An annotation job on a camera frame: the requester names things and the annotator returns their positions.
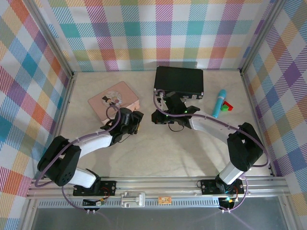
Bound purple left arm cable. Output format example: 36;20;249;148
35;106;122;212

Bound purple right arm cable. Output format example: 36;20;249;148
154;89;269;213

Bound small connector board with wires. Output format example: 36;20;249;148
83;197;106;208

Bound pink cartoon couple gift box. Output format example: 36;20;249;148
87;80;141;125

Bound aluminium mounting rail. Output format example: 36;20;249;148
25;176;288;199

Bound silver metal latch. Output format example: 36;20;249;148
119;191;146;208

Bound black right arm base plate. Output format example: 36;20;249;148
200;179;245;195

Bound aluminium frame corner post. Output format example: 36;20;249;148
24;0;75;77
239;0;287;75

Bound blue cylindrical marker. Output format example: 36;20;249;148
211;89;227;118

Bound small connector board green light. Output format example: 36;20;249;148
219;196;235;209

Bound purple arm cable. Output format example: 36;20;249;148
35;106;122;212
154;89;269;213

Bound black briefcase with silver handle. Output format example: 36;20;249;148
153;66;204;100

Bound grey clear panel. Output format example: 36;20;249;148
31;207;288;230

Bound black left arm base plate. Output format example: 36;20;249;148
72;180;118;196

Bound perforated metal strip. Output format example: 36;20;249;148
38;200;243;209

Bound aluminium frame floor rail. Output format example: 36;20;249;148
239;69;276;178
42;71;77;180

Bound thin aluminium wall base rail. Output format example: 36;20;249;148
71;68;243;73

